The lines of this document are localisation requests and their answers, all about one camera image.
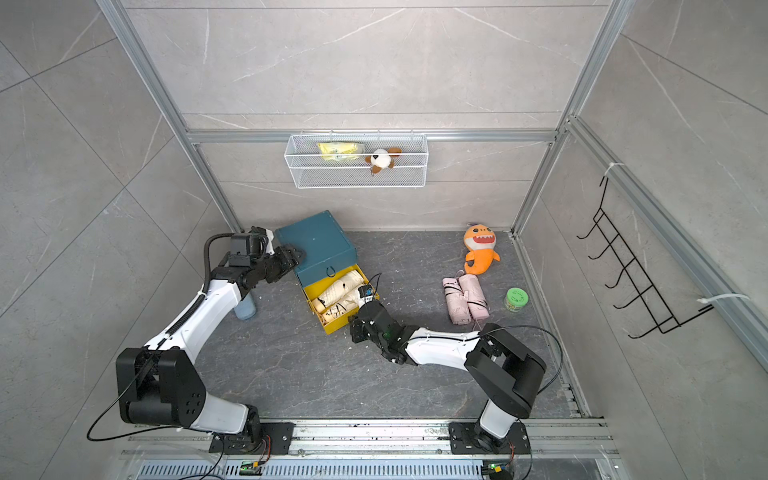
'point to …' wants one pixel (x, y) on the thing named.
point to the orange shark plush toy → (481, 240)
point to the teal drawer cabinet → (327, 249)
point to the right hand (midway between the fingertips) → (352, 318)
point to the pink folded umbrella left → (458, 301)
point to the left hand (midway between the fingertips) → (301, 252)
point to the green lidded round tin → (515, 299)
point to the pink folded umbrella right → (475, 296)
